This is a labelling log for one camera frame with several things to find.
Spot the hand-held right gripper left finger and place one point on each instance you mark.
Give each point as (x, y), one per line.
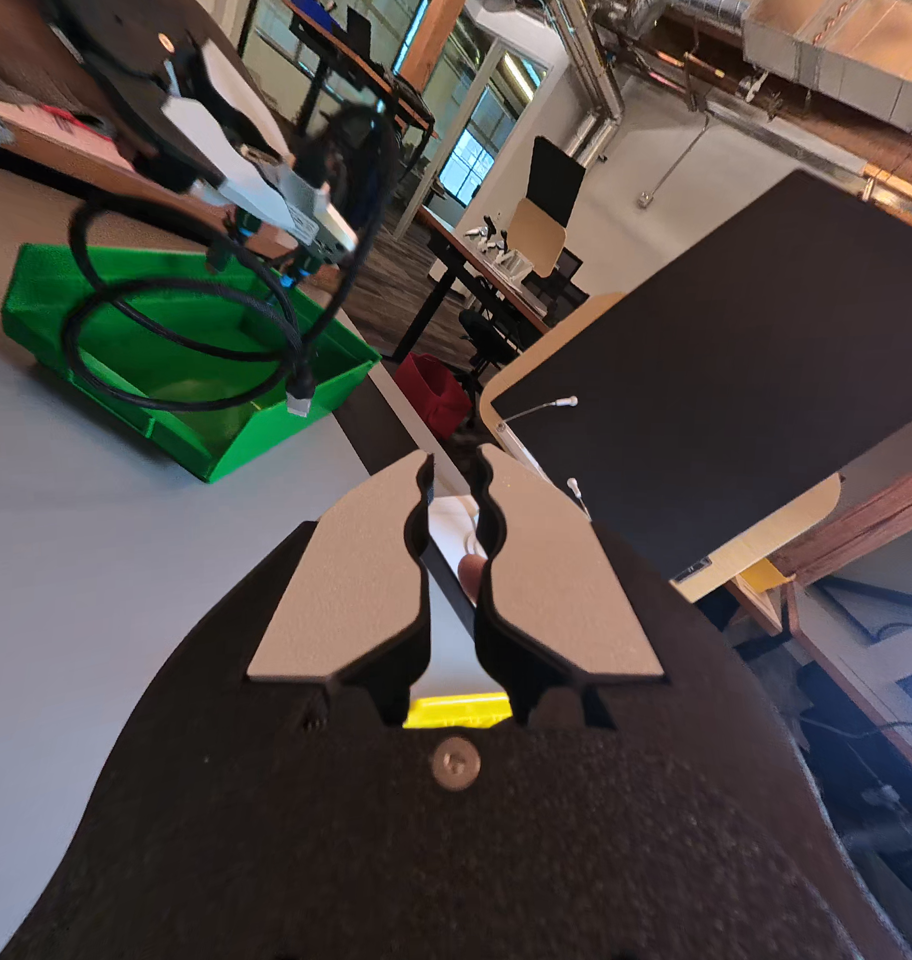
(344, 593)

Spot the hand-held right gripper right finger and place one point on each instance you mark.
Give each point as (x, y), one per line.
(568, 593)

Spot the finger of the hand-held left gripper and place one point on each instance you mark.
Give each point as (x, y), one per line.
(261, 188)
(246, 98)

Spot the yellow plastic bin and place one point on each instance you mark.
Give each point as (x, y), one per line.
(456, 710)

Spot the green plastic bin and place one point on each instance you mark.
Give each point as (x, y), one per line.
(231, 435)

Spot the white tipped pin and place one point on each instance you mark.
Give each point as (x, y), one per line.
(568, 402)
(574, 485)

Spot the wooden edged side table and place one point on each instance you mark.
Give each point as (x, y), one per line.
(66, 158)

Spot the red chair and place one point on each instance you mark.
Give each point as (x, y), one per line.
(434, 393)

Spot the wooden office desk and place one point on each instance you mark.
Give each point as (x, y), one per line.
(486, 270)

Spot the black office chair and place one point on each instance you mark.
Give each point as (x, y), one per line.
(486, 338)

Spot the black panel with wooden rim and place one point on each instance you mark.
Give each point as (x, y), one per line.
(726, 360)
(553, 188)

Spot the wooden beam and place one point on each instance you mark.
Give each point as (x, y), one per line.
(861, 525)

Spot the silver air duct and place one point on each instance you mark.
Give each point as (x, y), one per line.
(831, 53)

